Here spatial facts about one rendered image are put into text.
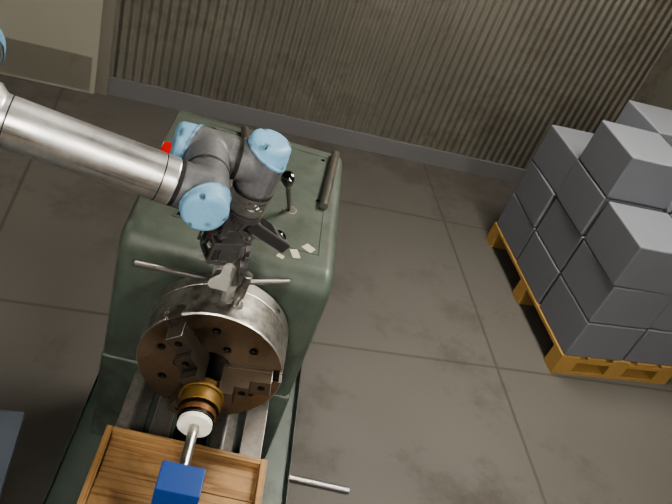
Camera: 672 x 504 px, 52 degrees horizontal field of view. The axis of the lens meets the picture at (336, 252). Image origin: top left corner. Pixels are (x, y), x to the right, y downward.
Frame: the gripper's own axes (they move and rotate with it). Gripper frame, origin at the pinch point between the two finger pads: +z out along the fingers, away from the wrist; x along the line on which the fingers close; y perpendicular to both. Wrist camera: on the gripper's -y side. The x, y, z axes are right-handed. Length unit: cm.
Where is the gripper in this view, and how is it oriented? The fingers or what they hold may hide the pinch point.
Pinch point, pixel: (223, 283)
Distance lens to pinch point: 139.6
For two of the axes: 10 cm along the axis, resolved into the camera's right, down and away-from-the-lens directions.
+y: -8.4, -0.3, -5.4
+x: 3.7, 7.0, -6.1
